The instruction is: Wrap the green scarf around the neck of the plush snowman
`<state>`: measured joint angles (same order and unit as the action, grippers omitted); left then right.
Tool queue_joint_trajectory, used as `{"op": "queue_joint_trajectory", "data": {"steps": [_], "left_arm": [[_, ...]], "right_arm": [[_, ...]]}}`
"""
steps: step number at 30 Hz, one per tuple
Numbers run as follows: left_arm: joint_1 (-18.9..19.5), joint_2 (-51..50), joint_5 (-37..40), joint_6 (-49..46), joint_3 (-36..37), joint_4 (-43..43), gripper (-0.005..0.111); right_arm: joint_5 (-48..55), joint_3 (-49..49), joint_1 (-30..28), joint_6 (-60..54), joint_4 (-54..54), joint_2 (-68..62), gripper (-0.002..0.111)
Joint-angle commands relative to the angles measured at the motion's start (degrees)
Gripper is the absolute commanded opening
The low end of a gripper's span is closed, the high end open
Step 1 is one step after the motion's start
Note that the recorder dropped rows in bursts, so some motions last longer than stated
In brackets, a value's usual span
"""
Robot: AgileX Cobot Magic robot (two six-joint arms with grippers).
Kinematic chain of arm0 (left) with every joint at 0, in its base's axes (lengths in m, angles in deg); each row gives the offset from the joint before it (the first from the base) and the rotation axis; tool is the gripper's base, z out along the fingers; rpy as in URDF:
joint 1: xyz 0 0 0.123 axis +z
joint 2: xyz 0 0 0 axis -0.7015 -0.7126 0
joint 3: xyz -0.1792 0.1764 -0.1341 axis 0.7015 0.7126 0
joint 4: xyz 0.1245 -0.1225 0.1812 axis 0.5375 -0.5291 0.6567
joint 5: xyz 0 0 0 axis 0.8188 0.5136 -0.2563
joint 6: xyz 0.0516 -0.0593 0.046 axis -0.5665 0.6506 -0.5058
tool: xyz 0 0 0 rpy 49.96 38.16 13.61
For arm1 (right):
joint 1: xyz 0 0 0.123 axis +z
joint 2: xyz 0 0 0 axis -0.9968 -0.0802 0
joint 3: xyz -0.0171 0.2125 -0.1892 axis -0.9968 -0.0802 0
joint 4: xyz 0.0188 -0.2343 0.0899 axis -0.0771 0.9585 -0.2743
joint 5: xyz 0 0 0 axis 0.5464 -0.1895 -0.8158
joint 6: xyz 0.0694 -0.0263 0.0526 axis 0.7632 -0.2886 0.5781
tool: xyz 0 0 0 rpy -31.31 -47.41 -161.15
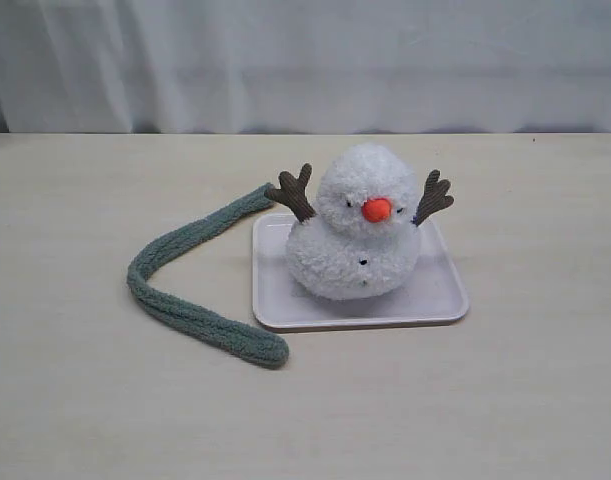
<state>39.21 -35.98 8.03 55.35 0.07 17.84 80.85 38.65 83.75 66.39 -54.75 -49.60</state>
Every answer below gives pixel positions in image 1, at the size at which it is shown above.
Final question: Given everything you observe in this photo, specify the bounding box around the white plush snowman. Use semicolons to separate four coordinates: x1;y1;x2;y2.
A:
264;143;454;301

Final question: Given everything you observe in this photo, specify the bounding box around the white rectangular tray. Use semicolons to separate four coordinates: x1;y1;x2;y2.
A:
251;213;470;333

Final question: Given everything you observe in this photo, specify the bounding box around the green knitted scarf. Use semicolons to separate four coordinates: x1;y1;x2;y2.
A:
126;183;290;369

